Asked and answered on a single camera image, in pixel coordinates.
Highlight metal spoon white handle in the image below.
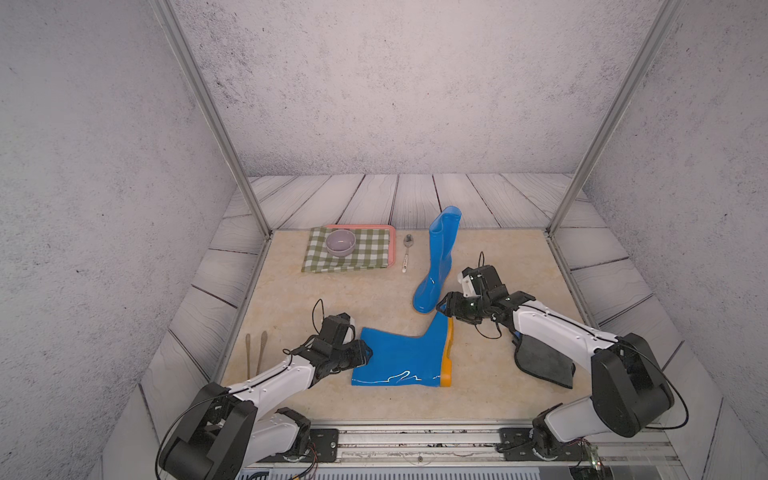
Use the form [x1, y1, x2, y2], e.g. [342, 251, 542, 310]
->
[401, 234, 414, 273]

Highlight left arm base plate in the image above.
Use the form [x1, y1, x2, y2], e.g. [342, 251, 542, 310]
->
[278, 428, 339, 464]

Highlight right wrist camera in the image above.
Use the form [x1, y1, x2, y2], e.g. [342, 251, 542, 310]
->
[458, 273, 478, 298]

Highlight left aluminium frame post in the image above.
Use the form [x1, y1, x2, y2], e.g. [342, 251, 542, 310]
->
[150, 0, 272, 238]

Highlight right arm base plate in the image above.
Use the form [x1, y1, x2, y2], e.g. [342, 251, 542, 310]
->
[495, 427, 589, 463]

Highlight grey blue cleaning cloth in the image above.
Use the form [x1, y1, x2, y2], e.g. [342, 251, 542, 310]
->
[513, 333, 576, 389]

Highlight purple bowl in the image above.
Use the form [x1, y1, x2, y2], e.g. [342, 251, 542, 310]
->
[325, 229, 357, 258]

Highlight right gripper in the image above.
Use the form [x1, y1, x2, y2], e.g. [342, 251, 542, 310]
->
[433, 291, 490, 325]

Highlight blue rubber boot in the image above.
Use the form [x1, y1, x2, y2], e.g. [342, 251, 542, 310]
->
[413, 206, 462, 314]
[351, 313, 454, 388]

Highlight pink tray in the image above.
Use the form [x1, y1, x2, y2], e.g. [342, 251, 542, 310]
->
[326, 224, 397, 267]

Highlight green checkered cloth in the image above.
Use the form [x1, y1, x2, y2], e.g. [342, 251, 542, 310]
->
[301, 226, 395, 273]

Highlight right aluminium frame post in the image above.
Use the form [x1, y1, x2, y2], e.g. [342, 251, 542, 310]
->
[546, 0, 684, 239]

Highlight aluminium frame post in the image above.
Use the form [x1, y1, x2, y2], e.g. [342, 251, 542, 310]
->
[150, 0, 272, 238]
[546, 0, 684, 239]

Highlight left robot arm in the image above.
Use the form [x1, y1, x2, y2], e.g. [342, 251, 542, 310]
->
[154, 313, 373, 479]

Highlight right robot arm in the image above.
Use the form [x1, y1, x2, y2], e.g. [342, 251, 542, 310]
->
[436, 265, 676, 460]

